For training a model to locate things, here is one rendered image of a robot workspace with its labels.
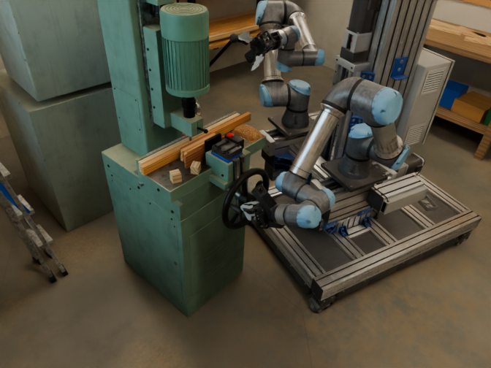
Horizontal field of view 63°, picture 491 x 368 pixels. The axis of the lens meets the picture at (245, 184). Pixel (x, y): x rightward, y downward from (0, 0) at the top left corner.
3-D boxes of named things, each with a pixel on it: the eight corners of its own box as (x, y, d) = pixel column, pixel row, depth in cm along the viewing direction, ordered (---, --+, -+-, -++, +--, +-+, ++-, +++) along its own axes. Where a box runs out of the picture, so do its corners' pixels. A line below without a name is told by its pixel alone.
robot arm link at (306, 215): (326, 221, 135) (310, 234, 130) (301, 218, 143) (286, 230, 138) (320, 200, 133) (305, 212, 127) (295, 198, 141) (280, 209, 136)
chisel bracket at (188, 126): (191, 141, 171) (191, 123, 166) (170, 128, 178) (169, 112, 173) (204, 134, 176) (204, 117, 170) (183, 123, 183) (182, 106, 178)
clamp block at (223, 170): (227, 183, 168) (227, 166, 162) (204, 169, 175) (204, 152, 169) (250, 169, 177) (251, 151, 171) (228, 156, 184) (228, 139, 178)
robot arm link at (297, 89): (311, 110, 212) (315, 86, 204) (286, 111, 210) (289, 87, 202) (305, 100, 221) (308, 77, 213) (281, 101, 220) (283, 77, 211)
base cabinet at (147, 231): (188, 319, 214) (180, 223, 171) (123, 261, 244) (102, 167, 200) (243, 271, 242) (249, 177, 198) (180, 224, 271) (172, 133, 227)
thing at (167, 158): (144, 176, 164) (142, 168, 162) (141, 174, 165) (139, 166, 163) (250, 120, 205) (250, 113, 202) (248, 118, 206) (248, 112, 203)
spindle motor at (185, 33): (186, 103, 153) (181, 18, 134) (156, 88, 162) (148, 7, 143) (218, 89, 164) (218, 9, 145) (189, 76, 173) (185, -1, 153)
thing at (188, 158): (186, 169, 170) (185, 156, 166) (184, 167, 170) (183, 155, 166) (225, 147, 184) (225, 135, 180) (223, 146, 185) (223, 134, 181)
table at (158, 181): (186, 215, 156) (185, 204, 152) (138, 181, 171) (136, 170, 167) (281, 153, 192) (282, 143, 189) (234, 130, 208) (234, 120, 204)
